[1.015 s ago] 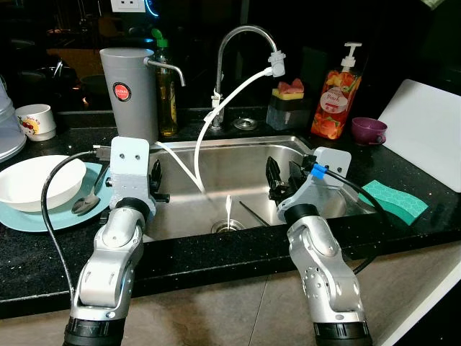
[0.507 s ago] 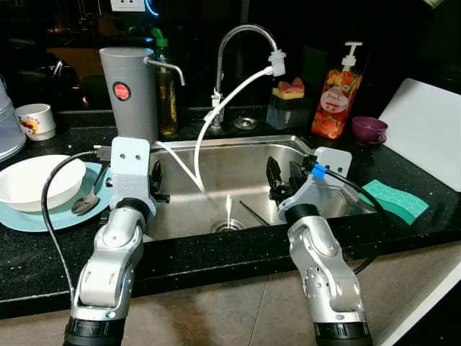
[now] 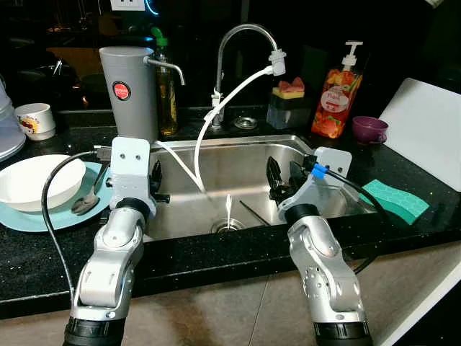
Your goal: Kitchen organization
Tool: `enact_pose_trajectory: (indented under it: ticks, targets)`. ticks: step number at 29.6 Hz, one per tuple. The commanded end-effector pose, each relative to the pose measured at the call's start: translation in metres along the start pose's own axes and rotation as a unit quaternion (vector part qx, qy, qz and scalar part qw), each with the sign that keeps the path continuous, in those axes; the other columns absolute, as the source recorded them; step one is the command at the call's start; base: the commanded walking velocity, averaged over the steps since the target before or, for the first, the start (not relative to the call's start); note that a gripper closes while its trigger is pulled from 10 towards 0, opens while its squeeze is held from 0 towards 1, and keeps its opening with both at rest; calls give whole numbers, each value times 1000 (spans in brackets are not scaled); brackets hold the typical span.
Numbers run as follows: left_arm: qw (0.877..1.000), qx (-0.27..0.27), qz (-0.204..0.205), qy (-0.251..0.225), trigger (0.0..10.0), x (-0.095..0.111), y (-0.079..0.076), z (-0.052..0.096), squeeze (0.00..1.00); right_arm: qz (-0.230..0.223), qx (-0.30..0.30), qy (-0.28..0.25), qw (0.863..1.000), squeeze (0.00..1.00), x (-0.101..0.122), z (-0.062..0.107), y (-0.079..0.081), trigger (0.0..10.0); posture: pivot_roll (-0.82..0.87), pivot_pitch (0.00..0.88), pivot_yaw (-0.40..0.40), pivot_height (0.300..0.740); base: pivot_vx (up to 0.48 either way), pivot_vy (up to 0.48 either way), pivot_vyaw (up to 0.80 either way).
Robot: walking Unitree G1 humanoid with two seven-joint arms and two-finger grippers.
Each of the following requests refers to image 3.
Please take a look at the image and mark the round metal counter fitting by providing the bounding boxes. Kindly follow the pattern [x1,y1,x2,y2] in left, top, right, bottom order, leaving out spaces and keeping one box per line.
[234,115,258,131]

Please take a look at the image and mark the white hose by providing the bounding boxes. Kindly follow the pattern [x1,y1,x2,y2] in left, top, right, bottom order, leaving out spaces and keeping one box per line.
[155,65,278,194]

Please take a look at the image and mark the green sponge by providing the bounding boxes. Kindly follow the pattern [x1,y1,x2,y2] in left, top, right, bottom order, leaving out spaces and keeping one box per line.
[362,179,430,225]

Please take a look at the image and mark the white wall outlet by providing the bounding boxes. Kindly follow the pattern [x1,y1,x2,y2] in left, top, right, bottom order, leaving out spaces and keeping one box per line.
[110,0,145,11]

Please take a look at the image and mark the grey water filter canister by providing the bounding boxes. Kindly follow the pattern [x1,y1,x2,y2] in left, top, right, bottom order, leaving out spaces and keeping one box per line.
[99,46,186,142]

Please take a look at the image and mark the orange pump soap bottle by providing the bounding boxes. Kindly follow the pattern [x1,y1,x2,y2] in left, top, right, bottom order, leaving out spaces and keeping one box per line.
[311,41,364,139]

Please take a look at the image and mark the metal sink drain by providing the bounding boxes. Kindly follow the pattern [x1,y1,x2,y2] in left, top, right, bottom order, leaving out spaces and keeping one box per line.
[211,216,246,234]

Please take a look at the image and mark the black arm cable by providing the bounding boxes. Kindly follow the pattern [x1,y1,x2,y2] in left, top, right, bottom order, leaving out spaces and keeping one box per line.
[310,164,395,276]
[40,148,116,307]

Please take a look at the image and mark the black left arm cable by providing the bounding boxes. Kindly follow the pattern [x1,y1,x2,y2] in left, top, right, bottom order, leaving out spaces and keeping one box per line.
[40,148,116,307]

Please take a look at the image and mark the black sponge holder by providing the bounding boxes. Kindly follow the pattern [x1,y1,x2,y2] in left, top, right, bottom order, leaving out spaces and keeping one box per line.
[267,92,312,130]

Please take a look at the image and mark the white patterned mug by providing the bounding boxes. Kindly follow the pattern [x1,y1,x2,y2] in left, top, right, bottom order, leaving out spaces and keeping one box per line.
[14,103,57,141]

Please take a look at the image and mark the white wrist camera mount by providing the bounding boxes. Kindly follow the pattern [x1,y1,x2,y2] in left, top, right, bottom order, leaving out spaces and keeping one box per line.
[108,137,154,210]
[282,148,354,214]

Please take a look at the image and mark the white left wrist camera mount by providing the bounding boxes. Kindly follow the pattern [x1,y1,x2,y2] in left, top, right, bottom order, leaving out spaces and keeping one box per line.
[108,137,154,210]

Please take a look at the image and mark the teal plate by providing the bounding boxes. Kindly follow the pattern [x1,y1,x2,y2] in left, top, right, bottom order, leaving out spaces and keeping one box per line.
[0,162,116,233]

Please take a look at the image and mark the metal spoon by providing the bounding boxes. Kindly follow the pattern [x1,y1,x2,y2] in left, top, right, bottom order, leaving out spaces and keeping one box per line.
[71,162,110,216]

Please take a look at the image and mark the stainless steel sink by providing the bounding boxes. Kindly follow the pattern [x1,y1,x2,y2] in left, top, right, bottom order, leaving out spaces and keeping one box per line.
[144,133,377,242]

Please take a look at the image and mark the white bowl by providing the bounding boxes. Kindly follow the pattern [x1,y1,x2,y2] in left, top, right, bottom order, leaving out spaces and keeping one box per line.
[0,154,87,213]

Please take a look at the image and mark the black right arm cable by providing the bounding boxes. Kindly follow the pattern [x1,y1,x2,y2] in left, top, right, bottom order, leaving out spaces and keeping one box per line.
[310,164,395,276]

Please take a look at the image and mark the amber bottle with green cap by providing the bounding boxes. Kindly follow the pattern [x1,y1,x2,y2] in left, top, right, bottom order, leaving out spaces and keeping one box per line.
[149,27,179,138]

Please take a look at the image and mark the yellow and red sponge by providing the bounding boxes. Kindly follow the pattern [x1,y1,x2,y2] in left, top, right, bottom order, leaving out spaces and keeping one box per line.
[272,77,306,99]

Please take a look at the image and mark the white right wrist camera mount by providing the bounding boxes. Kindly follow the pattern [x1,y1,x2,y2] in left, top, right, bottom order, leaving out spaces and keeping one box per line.
[282,148,354,214]

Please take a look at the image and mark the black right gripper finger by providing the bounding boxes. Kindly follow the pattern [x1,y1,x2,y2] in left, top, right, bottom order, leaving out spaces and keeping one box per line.
[289,160,310,193]
[265,156,287,202]

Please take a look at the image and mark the chrome gooseneck faucet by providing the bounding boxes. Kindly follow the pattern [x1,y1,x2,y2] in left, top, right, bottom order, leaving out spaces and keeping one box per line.
[210,24,287,130]

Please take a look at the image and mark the pale stacked dishes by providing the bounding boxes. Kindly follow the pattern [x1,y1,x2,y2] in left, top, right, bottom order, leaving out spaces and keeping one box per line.
[0,76,27,163]

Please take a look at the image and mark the purple cup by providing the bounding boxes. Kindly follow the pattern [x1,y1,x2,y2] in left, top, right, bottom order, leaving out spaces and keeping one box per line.
[352,116,389,144]

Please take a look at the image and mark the white cutting board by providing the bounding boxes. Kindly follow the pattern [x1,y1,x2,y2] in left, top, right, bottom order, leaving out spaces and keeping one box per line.
[378,78,461,192]

